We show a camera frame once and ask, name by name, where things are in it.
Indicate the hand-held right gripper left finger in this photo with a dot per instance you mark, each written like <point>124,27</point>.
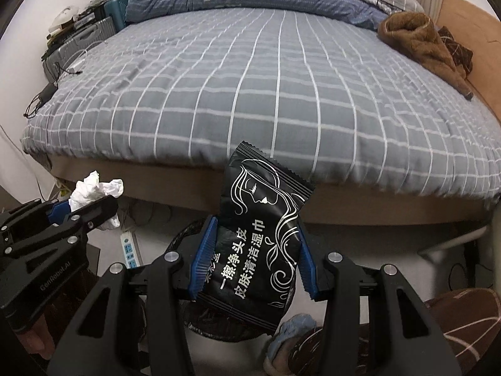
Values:
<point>201,260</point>

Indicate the white tissue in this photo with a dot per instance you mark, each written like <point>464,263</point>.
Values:
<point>94,188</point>

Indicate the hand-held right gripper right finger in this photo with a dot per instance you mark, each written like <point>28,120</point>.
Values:
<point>309,268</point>

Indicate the white furniture frame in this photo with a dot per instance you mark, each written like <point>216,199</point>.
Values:
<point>450,243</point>

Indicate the person's left hand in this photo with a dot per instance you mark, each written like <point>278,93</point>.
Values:
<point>34,340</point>

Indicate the black wet wipe packet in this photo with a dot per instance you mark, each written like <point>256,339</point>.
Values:
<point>254,223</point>

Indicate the white rounded object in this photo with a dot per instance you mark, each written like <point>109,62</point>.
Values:
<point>64,17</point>

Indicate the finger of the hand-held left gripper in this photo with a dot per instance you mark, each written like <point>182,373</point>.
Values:
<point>58,209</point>
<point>98,211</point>

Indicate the brown fleece garment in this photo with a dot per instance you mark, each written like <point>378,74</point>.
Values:
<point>415,43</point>

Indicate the wooden headboard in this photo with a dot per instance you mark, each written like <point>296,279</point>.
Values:
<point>481,47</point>

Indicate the dark brown patterned cloth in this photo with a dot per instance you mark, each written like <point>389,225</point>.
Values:
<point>458,53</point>

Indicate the trash bin with black bag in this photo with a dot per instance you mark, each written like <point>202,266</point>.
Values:
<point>219,323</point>

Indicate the white charger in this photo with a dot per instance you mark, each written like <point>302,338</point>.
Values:
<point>74,67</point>

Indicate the grey suitcase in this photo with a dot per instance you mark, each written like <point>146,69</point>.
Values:
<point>78,43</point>

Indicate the blue grey fuzzy slipper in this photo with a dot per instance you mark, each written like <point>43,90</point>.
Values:
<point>291,331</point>

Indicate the white power strip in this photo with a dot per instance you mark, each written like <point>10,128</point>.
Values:
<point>131,250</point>

